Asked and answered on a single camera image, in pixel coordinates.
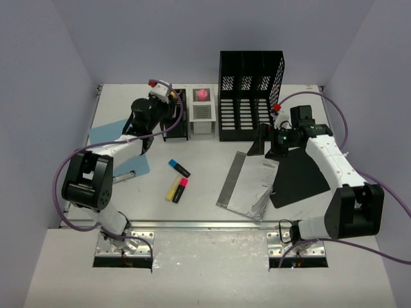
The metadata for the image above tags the pink glue bottle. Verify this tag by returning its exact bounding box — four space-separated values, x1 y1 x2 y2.
196 89 210 101

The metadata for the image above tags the spiral notebook grey white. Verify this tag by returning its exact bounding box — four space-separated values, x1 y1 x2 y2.
216 151 279 221

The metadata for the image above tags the yellow highlighter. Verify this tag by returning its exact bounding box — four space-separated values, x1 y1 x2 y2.
165 176 182 201

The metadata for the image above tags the white pen holder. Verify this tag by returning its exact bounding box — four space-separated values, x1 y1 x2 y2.
188 85 216 135

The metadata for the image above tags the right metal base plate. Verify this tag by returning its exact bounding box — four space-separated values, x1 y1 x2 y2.
267 230 326 259

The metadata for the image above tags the blue clipboard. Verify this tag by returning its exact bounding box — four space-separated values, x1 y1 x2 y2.
89 119 150 176

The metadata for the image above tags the blue cap black highlighter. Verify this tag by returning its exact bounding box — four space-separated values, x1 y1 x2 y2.
168 159 191 178

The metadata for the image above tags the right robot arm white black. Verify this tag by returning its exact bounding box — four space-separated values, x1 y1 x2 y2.
247 105 385 252

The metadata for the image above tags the metal base plate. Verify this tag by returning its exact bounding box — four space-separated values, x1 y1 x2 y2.
267 230 326 259
94 229 155 257

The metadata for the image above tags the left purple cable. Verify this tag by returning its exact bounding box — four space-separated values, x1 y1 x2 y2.
53 78 186 257

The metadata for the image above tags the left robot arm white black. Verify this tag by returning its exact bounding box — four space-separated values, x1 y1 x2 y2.
62 93 180 252

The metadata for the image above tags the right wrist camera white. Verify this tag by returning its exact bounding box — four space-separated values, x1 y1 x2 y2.
270 103 289 129

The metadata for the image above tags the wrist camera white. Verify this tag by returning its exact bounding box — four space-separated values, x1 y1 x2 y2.
148 80 172 103
270 103 289 129

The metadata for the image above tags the aluminium rail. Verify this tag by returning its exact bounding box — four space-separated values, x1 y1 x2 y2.
129 219 278 230

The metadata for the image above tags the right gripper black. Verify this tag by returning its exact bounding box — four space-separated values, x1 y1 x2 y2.
248 124 300 158

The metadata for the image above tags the black pen holder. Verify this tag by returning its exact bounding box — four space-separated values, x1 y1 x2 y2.
160 89 189 142

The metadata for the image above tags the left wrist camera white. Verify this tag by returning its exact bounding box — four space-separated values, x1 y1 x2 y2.
148 80 172 103

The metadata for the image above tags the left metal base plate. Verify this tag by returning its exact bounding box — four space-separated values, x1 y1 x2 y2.
94 229 155 257

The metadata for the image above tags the pink cap black highlighter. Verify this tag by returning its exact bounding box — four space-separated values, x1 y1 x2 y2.
172 178 188 203

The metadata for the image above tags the black magazine file rack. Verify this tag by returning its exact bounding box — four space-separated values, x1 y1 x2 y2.
218 51 285 142

